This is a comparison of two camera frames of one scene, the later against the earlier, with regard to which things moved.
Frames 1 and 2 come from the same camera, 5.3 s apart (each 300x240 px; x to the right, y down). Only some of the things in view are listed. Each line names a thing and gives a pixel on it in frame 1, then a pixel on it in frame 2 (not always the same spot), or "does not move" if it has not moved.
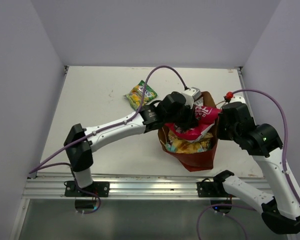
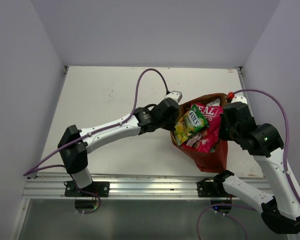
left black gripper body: (182, 118) does not move
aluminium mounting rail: (52, 187) does not move
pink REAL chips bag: (207, 116) → (206, 141)
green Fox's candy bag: (135, 96) → (191, 122)
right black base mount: (206, 188) does not move
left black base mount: (102, 188) does not move
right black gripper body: (225, 131) does not move
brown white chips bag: (199, 102) → (216, 102)
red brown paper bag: (195, 162) → (215, 161)
